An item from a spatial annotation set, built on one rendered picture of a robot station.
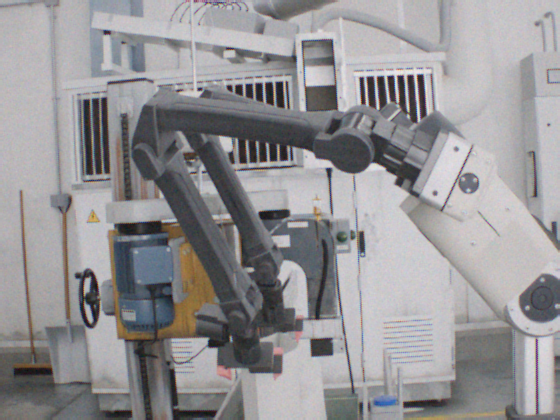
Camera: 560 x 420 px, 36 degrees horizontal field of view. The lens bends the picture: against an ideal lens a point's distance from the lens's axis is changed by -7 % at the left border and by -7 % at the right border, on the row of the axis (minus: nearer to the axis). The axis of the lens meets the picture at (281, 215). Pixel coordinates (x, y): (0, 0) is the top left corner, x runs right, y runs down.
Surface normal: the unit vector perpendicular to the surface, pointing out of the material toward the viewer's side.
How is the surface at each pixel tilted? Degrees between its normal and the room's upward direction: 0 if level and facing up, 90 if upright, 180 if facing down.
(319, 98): 44
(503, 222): 90
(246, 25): 88
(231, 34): 90
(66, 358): 76
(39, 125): 90
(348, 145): 119
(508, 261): 115
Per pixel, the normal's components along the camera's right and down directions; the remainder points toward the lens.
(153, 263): 0.34, 0.03
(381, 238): -0.08, 0.06
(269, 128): -0.32, 0.51
